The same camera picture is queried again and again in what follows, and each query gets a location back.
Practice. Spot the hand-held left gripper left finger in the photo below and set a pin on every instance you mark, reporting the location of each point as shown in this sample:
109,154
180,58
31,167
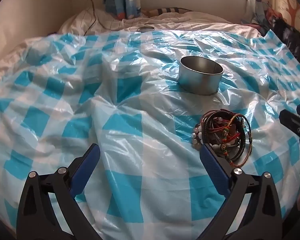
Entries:
91,155

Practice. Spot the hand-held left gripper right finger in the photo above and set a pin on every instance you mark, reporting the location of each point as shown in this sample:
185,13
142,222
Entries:
209,157

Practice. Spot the round silver tin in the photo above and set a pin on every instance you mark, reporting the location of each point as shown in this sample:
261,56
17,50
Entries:
197,82

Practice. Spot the blue checkered plastic sheet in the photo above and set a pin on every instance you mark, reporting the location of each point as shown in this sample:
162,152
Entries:
140,130

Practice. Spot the black plastic bag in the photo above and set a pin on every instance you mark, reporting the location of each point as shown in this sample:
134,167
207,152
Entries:
290,37

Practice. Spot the colourful clothes heap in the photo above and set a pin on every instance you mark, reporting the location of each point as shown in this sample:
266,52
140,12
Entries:
258,7

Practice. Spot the white duvet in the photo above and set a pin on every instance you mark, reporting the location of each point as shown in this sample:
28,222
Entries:
110,22

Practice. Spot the round silver tin lid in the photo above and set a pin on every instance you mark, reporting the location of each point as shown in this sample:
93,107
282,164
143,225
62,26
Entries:
145,29

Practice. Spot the striped pillow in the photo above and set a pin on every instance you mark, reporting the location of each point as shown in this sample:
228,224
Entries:
165,10

